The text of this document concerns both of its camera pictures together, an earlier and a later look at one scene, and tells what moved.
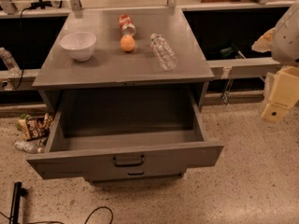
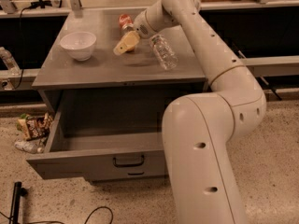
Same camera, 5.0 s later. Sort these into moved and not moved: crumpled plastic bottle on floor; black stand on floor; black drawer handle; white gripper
Moved: white gripper
Not moved: black stand on floor; crumpled plastic bottle on floor; black drawer handle
